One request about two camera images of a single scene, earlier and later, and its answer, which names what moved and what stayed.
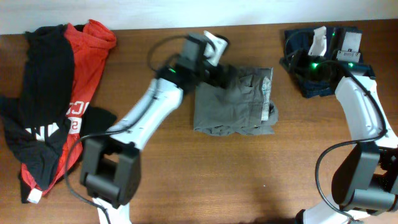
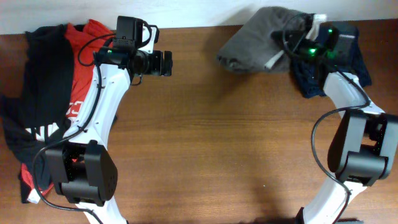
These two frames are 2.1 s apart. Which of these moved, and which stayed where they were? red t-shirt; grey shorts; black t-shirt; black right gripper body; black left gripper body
Moved: grey shorts; black left gripper body; black right gripper body
Stayed: red t-shirt; black t-shirt
